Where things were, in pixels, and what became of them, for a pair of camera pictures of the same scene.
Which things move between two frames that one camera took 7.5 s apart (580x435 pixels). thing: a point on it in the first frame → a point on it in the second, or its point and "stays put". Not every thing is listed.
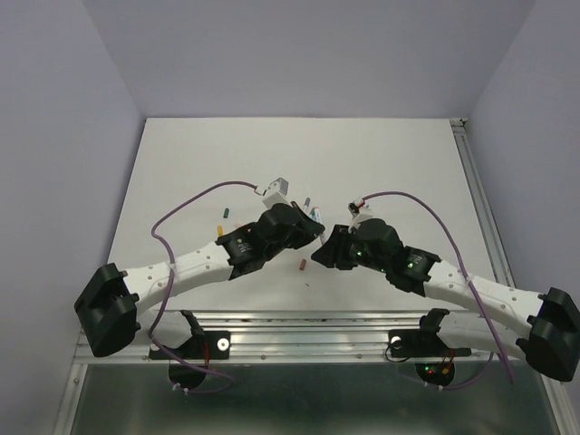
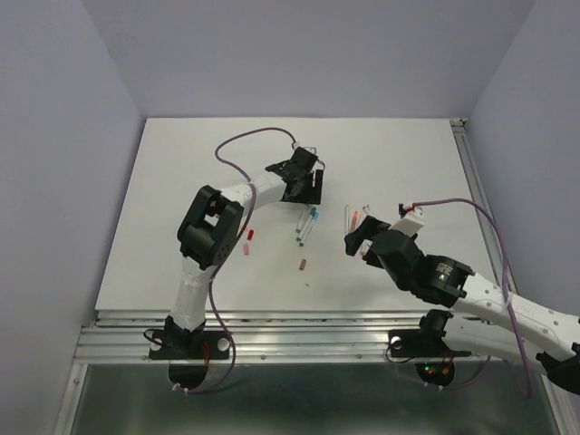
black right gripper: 333,252 → 368,229
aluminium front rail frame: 286,336 stays put
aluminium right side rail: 499,265 stays put
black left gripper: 308,228 → 313,194
